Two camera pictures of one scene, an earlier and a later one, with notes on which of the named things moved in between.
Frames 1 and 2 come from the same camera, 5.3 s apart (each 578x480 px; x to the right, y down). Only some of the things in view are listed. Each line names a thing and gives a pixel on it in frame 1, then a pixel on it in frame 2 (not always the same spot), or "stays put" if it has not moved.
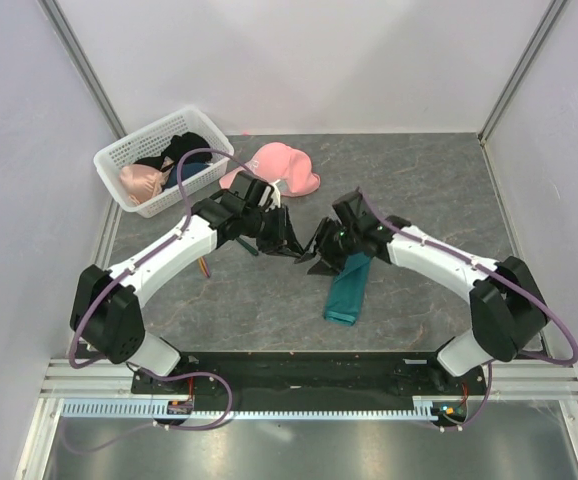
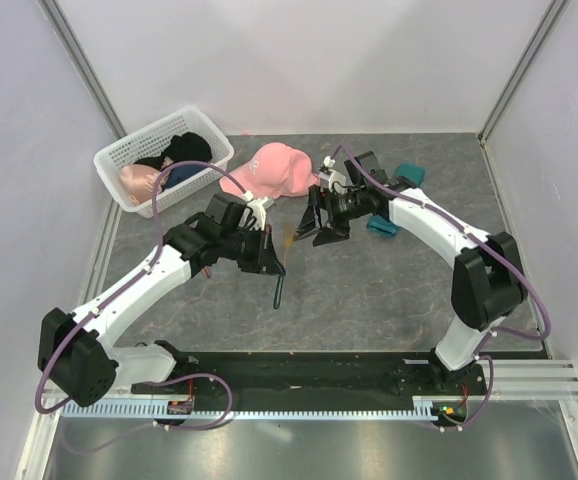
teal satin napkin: (346, 290) to (417, 174)
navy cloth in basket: (189, 168) stays put
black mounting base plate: (313, 381) stays put
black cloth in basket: (181, 144) stays put
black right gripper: (322, 238) to (308, 223)
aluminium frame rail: (531, 380) stays put
